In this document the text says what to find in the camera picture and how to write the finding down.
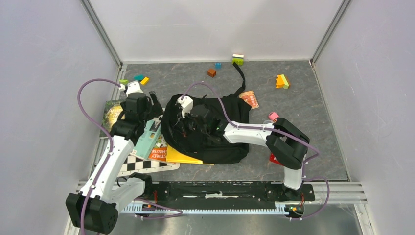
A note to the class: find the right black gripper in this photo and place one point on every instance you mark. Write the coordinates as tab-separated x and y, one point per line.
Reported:
181	125

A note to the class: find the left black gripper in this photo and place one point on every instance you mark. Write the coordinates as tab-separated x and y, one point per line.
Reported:
155	109

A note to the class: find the black student backpack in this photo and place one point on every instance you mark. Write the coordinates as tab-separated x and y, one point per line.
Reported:
212	148

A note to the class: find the yellow book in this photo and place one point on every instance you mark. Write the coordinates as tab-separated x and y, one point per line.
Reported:
174	156

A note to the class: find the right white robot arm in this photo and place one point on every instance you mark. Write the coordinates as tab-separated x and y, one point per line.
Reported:
288	144

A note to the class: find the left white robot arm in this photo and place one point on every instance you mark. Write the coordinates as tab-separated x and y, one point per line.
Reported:
96	206

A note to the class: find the yellow orange block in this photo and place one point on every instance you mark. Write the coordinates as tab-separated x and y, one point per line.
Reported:
144	81

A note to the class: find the teal book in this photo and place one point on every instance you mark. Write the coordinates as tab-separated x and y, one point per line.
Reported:
147	140

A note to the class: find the teal block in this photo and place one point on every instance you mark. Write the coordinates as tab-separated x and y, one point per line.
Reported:
139	77

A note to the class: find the green half round block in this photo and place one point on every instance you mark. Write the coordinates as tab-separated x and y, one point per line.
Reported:
124	81

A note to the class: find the orange treehouse book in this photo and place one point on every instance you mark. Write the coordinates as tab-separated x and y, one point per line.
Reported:
159	151

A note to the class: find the dark green fantasy book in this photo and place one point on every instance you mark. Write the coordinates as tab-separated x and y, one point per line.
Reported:
112	110

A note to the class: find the brown orange cube block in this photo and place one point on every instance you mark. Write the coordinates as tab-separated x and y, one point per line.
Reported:
211	72

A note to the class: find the black white chessboard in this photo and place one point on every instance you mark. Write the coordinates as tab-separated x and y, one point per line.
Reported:
133	164

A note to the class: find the small orange spiral notebook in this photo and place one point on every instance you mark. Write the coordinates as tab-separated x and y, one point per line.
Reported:
250	98

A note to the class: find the small blue block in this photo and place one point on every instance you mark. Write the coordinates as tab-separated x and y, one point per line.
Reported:
218	65

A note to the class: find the green white block stack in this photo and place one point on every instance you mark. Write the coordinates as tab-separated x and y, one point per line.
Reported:
238	59

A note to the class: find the pink capped marker tube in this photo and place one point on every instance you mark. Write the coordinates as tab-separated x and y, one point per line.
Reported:
273	116

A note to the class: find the red window toy brick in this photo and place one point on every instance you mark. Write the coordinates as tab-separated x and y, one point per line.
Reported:
274	159

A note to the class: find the orange green block stack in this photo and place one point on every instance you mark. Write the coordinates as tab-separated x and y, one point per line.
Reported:
282	82

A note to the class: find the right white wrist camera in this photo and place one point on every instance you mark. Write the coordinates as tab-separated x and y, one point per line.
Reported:
185	105

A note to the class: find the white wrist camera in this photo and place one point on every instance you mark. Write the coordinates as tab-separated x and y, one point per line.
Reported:
132	87
185	105

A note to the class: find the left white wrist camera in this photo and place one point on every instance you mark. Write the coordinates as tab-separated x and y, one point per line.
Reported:
132	87

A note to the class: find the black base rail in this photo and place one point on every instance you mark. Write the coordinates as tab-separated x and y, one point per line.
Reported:
216	197

